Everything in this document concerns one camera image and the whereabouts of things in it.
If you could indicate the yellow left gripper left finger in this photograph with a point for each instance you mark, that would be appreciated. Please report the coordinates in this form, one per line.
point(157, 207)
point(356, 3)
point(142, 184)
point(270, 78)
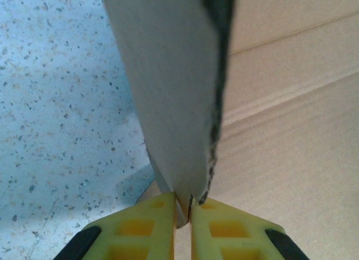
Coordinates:
point(140, 223)

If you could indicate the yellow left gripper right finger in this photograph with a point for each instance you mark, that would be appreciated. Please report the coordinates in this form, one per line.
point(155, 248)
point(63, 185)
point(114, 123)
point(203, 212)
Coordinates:
point(224, 226)

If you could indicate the brown cardboard box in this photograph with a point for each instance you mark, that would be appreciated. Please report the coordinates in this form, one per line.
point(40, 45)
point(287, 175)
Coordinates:
point(280, 131)

